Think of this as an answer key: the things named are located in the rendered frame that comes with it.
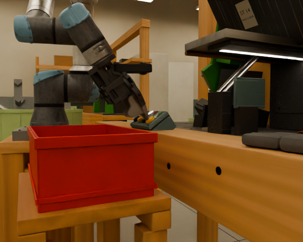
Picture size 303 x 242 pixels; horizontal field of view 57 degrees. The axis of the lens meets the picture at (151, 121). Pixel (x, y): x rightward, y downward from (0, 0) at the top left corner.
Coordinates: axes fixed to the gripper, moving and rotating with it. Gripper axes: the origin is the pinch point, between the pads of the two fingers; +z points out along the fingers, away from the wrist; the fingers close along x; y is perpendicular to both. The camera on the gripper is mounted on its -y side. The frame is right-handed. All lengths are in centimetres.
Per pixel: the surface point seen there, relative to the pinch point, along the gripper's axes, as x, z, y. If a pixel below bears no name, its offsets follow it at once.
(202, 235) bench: -55, 92, -8
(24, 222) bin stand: 30.9, -7.0, 36.2
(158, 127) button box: 2.2, 4.8, -0.1
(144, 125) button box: -0.6, 2.4, 2.2
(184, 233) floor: -105, 123, -10
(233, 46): 27.7, -7.8, -15.7
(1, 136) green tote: -78, -15, 41
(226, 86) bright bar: 16.2, 3.0, -17.7
